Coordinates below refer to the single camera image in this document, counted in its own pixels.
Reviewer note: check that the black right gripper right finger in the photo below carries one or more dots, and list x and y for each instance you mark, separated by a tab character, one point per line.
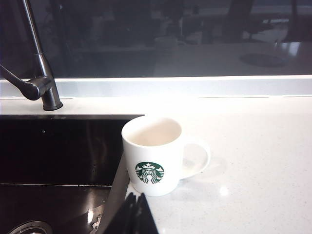
146	219

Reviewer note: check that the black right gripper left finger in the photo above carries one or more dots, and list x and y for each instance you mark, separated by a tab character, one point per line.
124	217

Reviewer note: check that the white Starbucks ceramic mug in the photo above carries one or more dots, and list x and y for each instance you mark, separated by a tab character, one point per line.
151	151

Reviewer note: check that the black undermount sink basin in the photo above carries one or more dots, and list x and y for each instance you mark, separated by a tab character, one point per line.
61	151

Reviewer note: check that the round metal sink drain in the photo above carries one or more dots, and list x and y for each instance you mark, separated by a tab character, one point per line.
31	228

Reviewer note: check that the steel gooseneck faucet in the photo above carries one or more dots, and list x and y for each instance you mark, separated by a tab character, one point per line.
48	92

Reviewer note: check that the white stone backsplash ledge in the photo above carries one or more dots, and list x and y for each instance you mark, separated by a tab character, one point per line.
170	87

